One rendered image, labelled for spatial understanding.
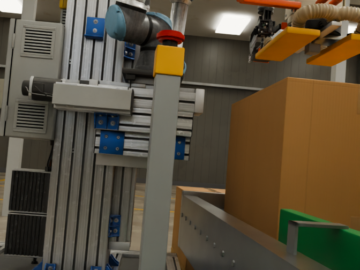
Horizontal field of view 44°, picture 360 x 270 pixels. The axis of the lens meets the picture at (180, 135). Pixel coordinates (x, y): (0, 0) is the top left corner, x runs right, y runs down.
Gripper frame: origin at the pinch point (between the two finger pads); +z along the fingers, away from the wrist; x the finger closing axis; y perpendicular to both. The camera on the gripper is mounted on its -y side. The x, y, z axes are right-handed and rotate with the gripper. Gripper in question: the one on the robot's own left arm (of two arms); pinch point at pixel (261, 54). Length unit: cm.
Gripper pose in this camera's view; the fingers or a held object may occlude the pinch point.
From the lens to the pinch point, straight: 211.6
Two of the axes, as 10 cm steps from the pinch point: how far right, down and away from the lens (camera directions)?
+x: 9.9, 0.9, 0.7
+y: 0.8, -0.5, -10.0
